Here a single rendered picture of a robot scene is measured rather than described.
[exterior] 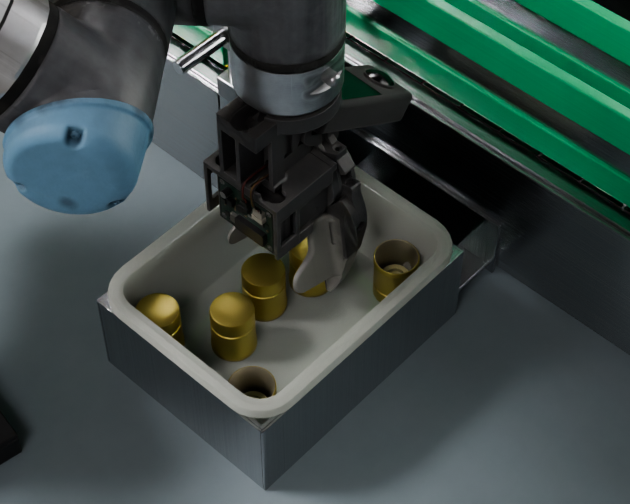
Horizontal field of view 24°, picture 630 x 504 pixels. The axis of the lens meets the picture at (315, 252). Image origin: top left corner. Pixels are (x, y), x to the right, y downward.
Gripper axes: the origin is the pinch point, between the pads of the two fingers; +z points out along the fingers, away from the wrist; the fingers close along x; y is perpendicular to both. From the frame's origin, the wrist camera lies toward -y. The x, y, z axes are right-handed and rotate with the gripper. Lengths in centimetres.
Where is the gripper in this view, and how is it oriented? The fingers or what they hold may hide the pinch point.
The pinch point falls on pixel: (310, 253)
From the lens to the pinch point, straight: 113.3
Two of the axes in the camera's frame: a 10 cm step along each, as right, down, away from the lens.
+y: -6.7, 5.7, -4.7
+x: 7.4, 5.2, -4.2
